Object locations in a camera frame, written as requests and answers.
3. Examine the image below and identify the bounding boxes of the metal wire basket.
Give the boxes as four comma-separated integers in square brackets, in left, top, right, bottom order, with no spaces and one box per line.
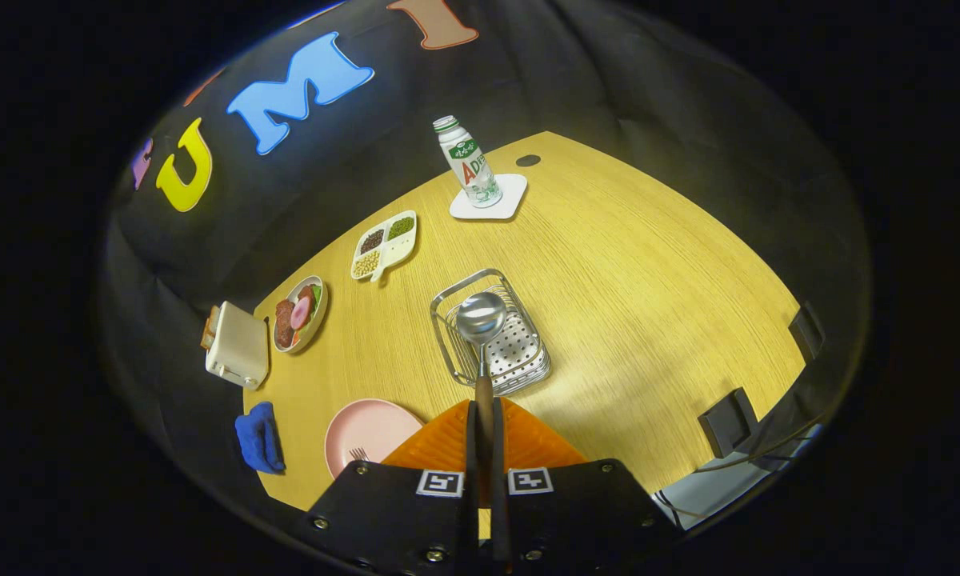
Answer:
[430,268,552,397]

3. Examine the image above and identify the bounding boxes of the pink round plate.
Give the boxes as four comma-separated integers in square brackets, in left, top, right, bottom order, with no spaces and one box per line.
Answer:
[324,398,425,479]

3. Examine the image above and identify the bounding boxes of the wooden-handled metal spoon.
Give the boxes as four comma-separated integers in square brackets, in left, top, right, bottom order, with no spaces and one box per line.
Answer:
[455,291,507,509]

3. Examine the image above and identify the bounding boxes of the white toaster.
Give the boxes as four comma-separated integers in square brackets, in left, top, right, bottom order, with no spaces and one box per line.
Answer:
[206,302,270,390]

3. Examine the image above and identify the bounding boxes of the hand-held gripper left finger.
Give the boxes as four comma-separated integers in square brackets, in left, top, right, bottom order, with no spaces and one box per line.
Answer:
[296,398,481,575]

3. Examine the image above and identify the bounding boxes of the grey round food plate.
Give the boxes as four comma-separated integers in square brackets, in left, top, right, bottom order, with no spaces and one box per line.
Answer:
[272,275,329,354]

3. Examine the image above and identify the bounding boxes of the white square coaster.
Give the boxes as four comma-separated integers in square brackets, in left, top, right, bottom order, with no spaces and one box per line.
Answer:
[449,174,528,221]

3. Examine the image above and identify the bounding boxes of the black table clamp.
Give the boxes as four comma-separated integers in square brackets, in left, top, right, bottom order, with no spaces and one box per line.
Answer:
[698,388,761,458]
[788,302,826,362]

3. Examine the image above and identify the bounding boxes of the blue folded towel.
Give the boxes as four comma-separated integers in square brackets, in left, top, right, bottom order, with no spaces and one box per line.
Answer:
[234,402,286,474]

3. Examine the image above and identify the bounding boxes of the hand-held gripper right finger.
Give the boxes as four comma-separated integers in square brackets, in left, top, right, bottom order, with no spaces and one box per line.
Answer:
[492,398,678,573]

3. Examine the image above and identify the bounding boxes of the white divided dish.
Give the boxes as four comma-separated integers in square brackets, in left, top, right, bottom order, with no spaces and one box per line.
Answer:
[350,210,418,283]

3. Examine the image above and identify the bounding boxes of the black backdrop cloth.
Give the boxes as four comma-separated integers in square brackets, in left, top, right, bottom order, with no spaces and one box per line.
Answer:
[96,0,873,553]

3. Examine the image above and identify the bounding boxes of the white green-capped drink bottle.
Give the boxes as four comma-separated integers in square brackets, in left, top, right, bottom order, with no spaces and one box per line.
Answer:
[433,115,503,209]

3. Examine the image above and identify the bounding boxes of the black cable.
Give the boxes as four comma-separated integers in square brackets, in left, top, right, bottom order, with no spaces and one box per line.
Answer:
[692,412,825,474]

